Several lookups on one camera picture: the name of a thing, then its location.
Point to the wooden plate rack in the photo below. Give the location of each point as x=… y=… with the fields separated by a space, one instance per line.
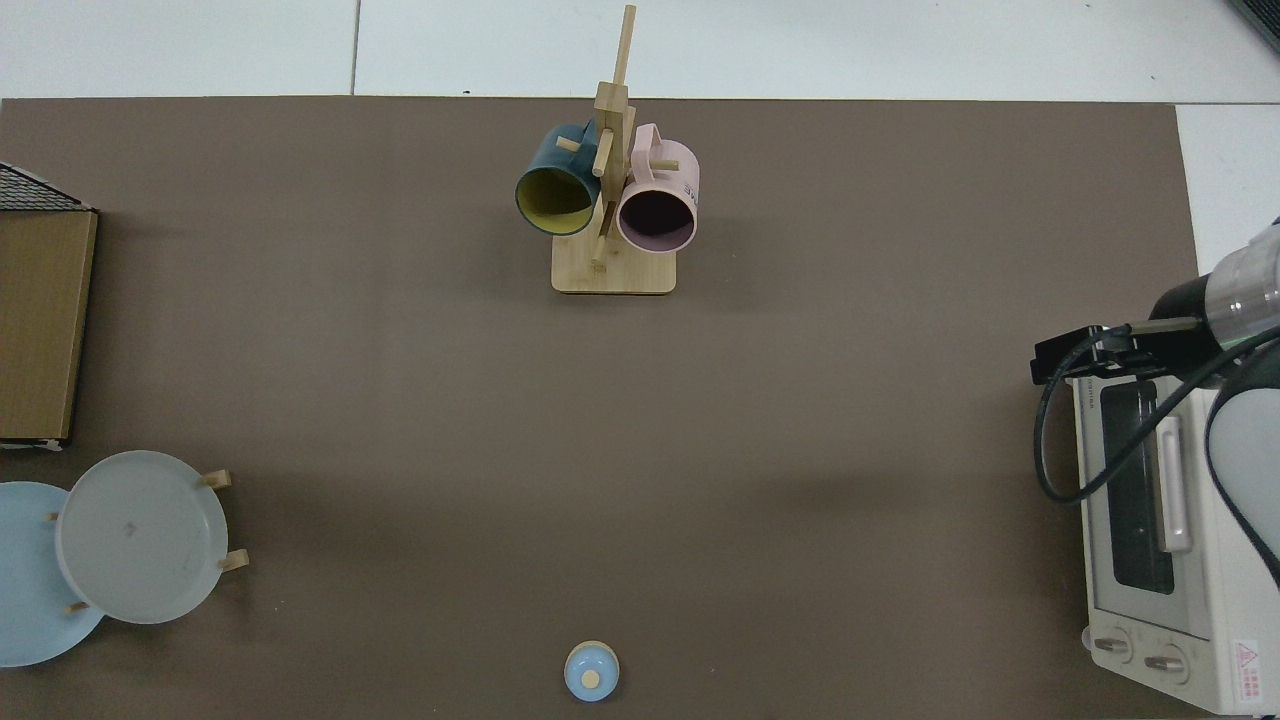
x=235 y=560

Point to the wooden cup stand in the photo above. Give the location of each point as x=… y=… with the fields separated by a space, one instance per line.
x=615 y=275

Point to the pink mug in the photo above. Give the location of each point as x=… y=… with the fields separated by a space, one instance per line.
x=680 y=165

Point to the dark device edge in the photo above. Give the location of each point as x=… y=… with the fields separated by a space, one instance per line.
x=1265 y=15

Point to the dark teal mug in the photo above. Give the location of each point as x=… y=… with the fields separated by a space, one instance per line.
x=545 y=155

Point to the small blue round thing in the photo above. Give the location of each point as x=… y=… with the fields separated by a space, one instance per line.
x=580 y=665

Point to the pale toaster oven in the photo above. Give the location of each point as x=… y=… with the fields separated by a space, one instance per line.
x=1200 y=600

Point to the grey plate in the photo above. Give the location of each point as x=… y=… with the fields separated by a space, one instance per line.
x=140 y=540

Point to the brown table cloth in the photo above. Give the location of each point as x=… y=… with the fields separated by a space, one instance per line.
x=700 y=450

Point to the light blue plate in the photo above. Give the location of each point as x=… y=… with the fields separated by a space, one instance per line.
x=30 y=600

